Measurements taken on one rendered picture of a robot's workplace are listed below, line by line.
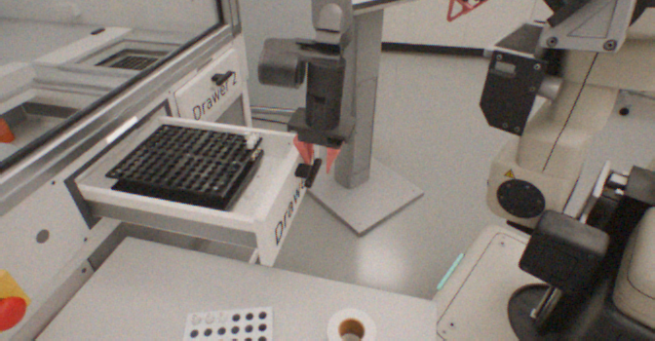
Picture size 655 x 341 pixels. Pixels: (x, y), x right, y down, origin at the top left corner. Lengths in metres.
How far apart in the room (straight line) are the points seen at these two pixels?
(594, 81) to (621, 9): 0.23
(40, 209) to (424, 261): 1.40
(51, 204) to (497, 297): 1.17
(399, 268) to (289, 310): 1.08
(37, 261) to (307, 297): 0.42
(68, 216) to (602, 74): 0.95
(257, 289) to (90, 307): 0.27
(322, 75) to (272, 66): 0.07
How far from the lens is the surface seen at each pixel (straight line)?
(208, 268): 0.72
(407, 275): 1.66
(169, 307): 0.69
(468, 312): 1.28
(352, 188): 1.94
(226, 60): 1.08
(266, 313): 0.60
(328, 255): 1.69
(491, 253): 1.45
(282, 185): 0.59
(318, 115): 0.59
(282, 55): 0.58
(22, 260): 0.71
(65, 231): 0.75
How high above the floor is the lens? 1.31
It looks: 37 degrees down
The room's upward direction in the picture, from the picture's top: straight up
